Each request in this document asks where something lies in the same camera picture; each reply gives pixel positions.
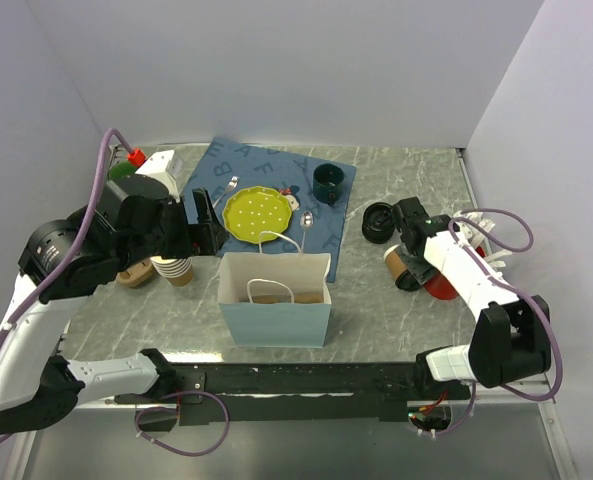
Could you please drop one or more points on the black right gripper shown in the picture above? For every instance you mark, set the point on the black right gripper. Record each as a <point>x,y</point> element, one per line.
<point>420,272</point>

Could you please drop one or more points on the brown paper coffee cup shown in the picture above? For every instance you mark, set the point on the brown paper coffee cup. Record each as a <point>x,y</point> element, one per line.
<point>394,263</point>

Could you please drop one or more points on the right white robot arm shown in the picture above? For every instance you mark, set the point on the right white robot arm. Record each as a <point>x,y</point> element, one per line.
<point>512,335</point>

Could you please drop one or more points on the silver spoon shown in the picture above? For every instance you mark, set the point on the silver spoon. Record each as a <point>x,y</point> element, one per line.
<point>306,223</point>

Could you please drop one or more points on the dark teal mug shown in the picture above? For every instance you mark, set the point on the dark teal mug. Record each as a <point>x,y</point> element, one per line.
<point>327,183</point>

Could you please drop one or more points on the red cup with stirrers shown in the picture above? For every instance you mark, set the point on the red cup with stirrers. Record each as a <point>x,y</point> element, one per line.
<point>475,280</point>

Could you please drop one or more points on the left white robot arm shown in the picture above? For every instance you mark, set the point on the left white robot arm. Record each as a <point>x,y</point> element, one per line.
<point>63,263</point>

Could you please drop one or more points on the silver fork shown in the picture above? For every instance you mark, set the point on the silver fork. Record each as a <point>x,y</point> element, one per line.
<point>232,184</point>

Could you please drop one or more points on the light blue paper bag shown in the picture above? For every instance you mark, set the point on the light blue paper bag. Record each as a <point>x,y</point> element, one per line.
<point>280,325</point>

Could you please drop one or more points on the green interior floral mug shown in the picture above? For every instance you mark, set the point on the green interior floral mug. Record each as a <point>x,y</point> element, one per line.
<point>120,170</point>

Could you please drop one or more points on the small cartoon figure toy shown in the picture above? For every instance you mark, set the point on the small cartoon figure toy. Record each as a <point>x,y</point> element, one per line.
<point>291,194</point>

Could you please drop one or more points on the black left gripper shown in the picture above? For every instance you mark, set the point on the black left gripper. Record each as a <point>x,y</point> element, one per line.
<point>196,240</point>

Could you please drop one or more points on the green polka dot plate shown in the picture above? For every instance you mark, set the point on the green polka dot plate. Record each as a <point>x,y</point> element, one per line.
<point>257,214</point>

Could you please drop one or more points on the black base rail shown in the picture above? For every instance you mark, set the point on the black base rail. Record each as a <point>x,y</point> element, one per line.
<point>316,391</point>

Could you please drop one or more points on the brown cardboard cup carrier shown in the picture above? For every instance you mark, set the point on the brown cardboard cup carrier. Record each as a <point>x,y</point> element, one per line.
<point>303,298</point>

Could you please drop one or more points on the stack of brown paper cups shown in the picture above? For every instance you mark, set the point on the stack of brown paper cups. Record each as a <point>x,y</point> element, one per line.
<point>178,272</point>

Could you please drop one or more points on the black plastic cup lid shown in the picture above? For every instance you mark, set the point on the black plastic cup lid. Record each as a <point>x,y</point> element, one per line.
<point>407,282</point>

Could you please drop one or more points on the blue letter placemat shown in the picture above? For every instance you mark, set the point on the blue letter placemat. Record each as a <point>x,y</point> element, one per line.
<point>257,166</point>

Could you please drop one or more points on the stack of black cup lids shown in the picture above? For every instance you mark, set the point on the stack of black cup lids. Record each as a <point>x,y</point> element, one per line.
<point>378,225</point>

